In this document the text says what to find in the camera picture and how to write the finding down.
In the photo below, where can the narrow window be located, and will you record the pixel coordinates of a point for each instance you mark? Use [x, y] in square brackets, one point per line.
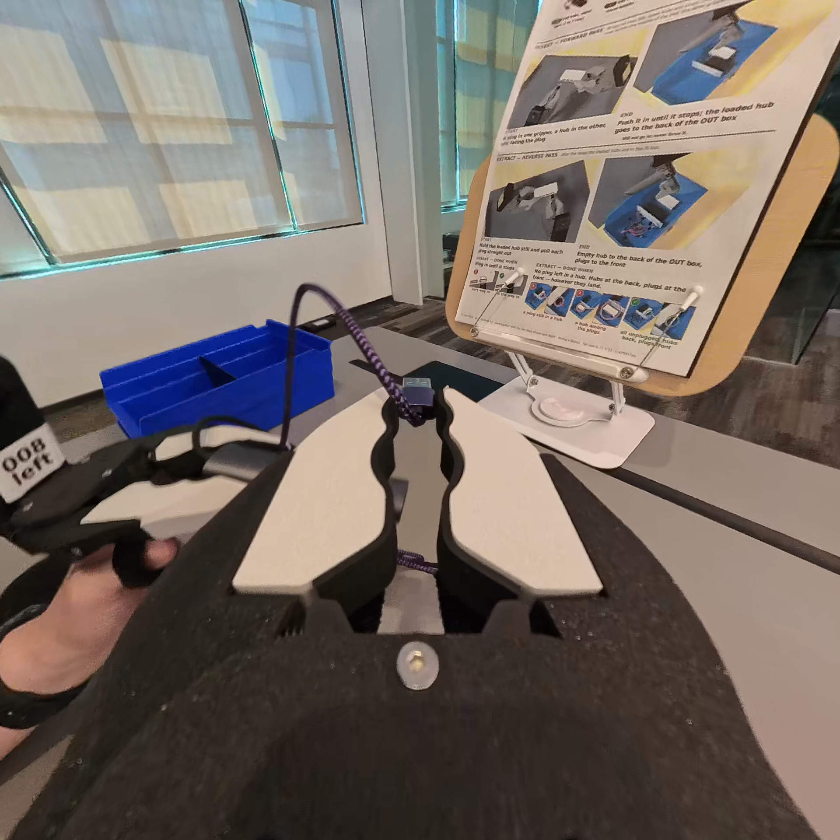
[485, 98]

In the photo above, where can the large window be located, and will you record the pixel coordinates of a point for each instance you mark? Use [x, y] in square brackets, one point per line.
[164, 131]

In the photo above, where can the blue plastic bin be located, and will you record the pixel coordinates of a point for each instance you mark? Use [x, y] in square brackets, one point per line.
[275, 394]

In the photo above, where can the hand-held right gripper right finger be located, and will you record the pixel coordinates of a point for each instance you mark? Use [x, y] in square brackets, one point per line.
[512, 518]

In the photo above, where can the grey USB hub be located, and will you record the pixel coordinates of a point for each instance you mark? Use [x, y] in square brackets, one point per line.
[243, 459]

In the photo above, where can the person's left hand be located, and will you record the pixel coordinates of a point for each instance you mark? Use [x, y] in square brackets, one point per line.
[65, 630]

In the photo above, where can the white stand with wooden board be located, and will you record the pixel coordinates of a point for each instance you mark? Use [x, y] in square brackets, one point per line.
[577, 433]

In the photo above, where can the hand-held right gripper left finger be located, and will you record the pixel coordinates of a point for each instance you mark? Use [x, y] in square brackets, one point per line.
[315, 505]

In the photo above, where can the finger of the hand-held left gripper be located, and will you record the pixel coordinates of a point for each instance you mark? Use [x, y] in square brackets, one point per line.
[223, 437]
[170, 502]

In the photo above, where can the grey desk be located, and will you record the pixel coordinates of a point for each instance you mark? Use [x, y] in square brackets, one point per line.
[722, 590]

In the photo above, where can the black bin divider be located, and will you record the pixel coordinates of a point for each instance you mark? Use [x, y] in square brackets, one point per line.
[220, 371]

